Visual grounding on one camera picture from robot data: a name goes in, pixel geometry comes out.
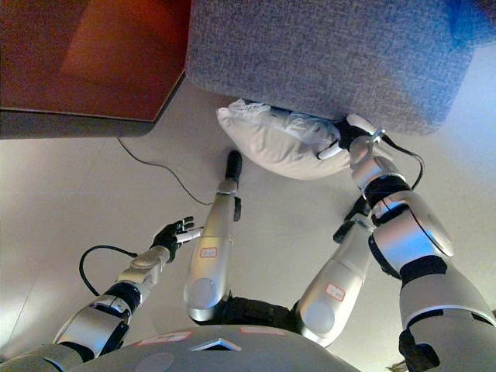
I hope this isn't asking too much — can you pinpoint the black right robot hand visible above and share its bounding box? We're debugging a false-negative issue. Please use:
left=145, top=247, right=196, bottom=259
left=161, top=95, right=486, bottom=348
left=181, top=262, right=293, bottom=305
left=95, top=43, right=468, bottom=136
left=317, top=112, right=384, bottom=161

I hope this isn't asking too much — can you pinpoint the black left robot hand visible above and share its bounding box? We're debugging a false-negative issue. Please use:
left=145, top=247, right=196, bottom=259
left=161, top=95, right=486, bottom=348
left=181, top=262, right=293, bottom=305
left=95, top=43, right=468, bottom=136
left=151, top=215, right=203, bottom=264

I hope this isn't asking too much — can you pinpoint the cream fringed square pillow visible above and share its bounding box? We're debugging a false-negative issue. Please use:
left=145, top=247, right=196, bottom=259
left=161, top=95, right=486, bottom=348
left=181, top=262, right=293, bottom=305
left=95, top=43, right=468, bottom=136
left=215, top=98, right=352, bottom=181

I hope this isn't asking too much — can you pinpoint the grey fabric tub sofa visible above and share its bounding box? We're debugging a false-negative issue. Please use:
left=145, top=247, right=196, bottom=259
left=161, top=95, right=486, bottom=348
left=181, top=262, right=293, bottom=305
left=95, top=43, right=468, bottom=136
left=185, top=0, right=482, bottom=136

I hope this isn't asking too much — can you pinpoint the silver left robot leg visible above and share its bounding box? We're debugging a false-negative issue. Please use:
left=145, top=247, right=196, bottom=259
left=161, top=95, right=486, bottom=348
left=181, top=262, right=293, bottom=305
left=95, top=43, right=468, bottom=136
left=182, top=150, right=244, bottom=323

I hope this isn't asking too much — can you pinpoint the silver robot leg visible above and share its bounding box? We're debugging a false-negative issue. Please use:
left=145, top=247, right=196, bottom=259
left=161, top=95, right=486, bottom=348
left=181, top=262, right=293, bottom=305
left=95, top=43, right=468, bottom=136
left=293, top=195, right=376, bottom=348
left=182, top=150, right=244, bottom=323

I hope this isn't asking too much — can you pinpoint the black robot pelvis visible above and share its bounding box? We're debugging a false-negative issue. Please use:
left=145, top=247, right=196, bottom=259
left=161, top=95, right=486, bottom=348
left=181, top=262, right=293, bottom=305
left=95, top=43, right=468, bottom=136
left=215, top=295, right=301, bottom=331

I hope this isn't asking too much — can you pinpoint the grey robot torso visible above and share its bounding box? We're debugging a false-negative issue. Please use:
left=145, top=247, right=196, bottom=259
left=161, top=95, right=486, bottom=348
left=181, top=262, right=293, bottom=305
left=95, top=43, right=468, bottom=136
left=0, top=325, right=391, bottom=372

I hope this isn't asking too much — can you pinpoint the silver right robot leg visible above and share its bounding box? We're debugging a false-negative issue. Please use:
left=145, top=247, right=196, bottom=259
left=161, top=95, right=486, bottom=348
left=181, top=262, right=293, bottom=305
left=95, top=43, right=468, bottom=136
left=293, top=195, right=376, bottom=348

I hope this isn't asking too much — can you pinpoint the reddish-brown wooden cabinet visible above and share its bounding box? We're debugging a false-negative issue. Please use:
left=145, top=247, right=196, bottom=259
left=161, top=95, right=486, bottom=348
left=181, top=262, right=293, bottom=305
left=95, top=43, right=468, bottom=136
left=0, top=0, right=194, bottom=140

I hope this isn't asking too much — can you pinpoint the thin black floor cable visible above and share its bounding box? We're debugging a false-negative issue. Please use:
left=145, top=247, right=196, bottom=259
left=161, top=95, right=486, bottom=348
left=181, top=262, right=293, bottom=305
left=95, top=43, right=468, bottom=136
left=116, top=136, right=215, bottom=206

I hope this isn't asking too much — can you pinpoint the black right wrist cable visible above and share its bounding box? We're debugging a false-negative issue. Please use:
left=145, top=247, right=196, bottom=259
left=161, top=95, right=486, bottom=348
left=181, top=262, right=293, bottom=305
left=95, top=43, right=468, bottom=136
left=381, top=133, right=425, bottom=191

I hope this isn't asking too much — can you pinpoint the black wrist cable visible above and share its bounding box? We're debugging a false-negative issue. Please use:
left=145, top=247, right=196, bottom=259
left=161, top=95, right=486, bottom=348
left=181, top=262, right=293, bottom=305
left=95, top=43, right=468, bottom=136
left=78, top=244, right=139, bottom=298
left=381, top=133, right=425, bottom=191

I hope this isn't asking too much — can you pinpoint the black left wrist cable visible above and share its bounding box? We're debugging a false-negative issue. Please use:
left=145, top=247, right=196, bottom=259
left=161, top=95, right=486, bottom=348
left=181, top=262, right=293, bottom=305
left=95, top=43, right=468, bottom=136
left=78, top=244, right=139, bottom=298

